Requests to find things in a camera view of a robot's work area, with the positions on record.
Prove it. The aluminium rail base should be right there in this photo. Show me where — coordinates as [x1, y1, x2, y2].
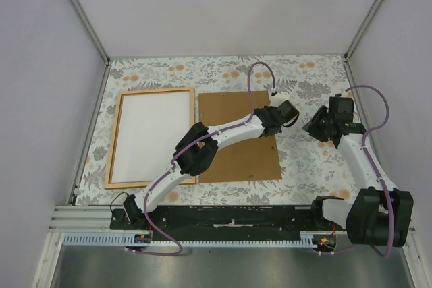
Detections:
[47, 204, 416, 233]

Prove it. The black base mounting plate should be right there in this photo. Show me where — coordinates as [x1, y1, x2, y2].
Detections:
[109, 204, 352, 240]

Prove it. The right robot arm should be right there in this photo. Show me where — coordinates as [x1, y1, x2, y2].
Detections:
[303, 96, 414, 247]

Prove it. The white photo paper sheet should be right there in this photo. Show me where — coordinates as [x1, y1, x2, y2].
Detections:
[111, 92, 192, 183]

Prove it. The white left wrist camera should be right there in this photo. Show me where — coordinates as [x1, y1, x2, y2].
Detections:
[269, 91, 290, 107]

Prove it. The white slotted cable duct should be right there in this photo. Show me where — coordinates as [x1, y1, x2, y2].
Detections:
[62, 232, 320, 246]

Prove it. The floral patterned table mat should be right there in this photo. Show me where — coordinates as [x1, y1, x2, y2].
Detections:
[74, 54, 387, 206]

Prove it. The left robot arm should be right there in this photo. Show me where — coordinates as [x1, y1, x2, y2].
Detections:
[123, 100, 299, 229]

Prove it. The brown frame backing board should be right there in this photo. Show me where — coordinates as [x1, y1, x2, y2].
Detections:
[198, 92, 282, 183]

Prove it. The wooden picture frame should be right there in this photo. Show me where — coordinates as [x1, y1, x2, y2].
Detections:
[103, 87, 197, 190]

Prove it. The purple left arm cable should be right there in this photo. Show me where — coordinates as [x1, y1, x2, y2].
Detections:
[126, 61, 277, 255]

